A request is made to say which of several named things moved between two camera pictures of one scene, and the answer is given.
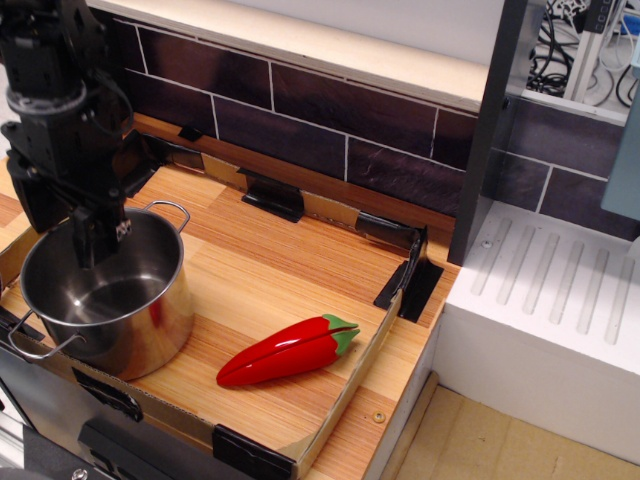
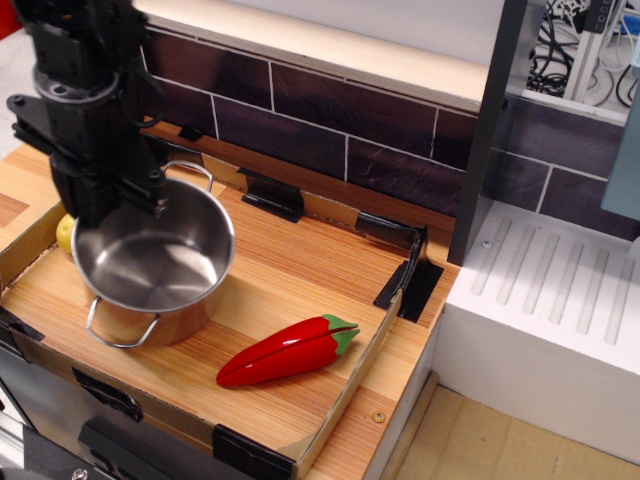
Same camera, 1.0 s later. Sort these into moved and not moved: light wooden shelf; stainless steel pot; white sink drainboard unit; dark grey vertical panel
Moved: stainless steel pot
Not moved: light wooden shelf; white sink drainboard unit; dark grey vertical panel
